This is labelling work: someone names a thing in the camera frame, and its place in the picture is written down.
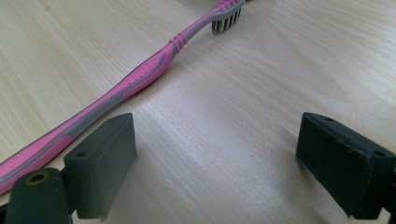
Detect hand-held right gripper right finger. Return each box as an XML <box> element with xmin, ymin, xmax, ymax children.
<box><xmin>295</xmin><ymin>112</ymin><xmax>396</xmax><ymax>220</ymax></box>

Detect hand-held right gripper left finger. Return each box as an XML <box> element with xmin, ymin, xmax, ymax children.
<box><xmin>63</xmin><ymin>112</ymin><xmax>138</xmax><ymax>222</ymax></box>

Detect pink and grey toothbrush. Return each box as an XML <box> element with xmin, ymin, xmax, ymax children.
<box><xmin>0</xmin><ymin>0</ymin><xmax>247</xmax><ymax>196</ymax></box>

